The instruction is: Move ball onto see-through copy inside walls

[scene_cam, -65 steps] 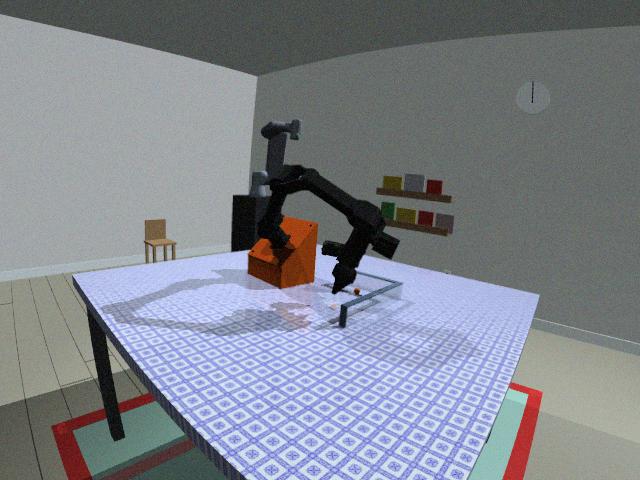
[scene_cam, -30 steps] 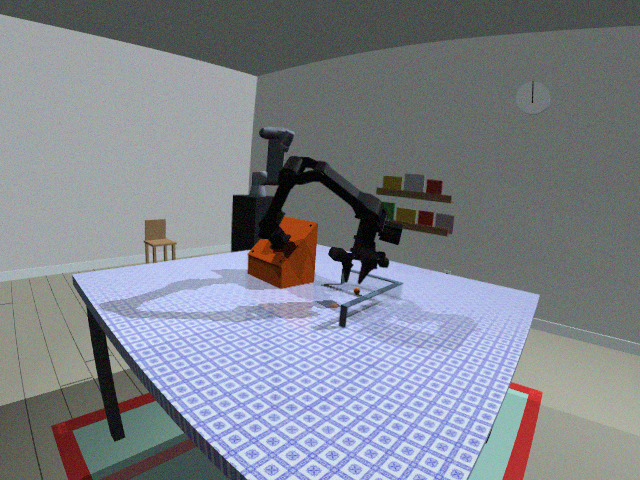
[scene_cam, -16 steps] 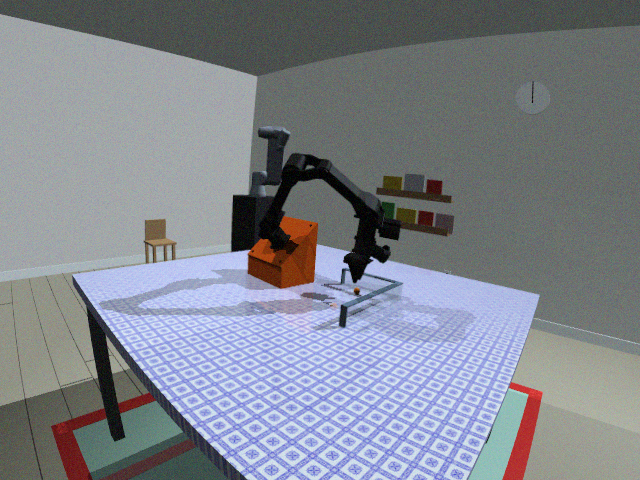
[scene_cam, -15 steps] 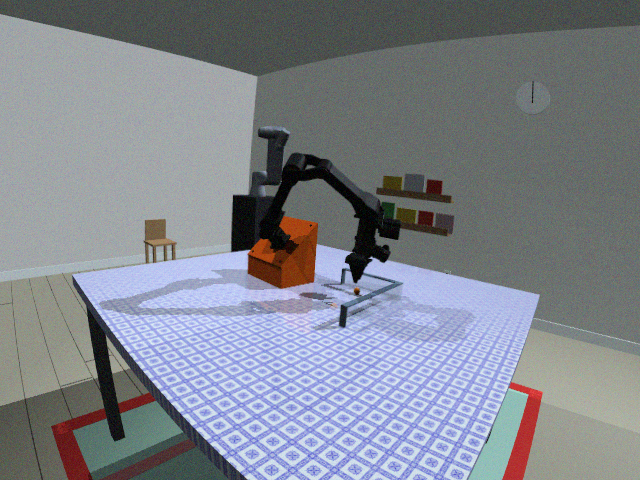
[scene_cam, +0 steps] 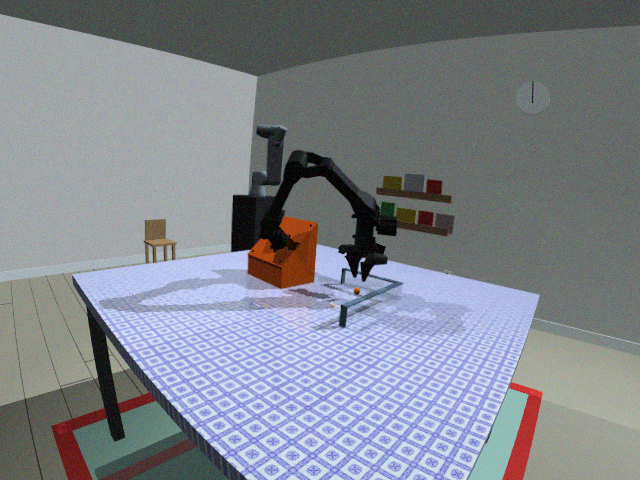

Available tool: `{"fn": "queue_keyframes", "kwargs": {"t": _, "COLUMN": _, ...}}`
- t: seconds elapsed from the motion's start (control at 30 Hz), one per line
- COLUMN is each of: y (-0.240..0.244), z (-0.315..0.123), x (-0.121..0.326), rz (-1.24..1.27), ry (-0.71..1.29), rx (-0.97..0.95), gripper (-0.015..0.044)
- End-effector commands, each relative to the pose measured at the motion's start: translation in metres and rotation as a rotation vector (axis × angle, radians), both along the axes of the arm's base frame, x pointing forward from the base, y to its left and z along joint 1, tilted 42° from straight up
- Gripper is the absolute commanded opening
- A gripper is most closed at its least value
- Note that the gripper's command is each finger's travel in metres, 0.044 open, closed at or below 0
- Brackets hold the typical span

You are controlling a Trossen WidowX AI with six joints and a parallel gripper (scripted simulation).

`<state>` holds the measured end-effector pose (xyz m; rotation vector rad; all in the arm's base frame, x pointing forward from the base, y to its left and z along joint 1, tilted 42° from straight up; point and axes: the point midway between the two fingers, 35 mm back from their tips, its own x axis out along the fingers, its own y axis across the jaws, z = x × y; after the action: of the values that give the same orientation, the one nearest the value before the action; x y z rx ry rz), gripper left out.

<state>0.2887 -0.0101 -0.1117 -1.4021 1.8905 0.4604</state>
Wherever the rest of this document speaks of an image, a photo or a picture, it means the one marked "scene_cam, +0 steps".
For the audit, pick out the clear l-shaped wall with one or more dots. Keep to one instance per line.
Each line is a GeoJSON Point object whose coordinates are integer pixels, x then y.
{"type": "Point", "coordinates": [368, 307]}

